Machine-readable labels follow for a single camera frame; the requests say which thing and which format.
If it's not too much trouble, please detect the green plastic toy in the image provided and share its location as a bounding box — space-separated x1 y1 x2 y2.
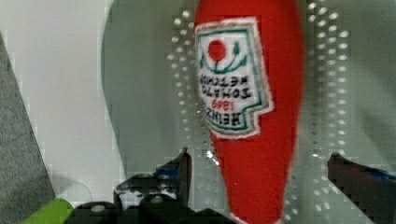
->
21 199 74 224

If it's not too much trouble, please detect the grey felt mat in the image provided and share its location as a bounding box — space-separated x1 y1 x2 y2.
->
0 46 54 224

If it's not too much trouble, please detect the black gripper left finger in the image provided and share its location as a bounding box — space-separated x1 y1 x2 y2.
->
64 148 233 224

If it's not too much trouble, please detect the green plastic strainer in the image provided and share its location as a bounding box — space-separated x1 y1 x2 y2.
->
101 0 395 224

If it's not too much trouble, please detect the red plush ketchup bottle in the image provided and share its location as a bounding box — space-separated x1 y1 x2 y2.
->
194 0 304 224

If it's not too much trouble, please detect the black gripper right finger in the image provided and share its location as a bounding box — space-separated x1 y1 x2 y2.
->
327 153 396 224

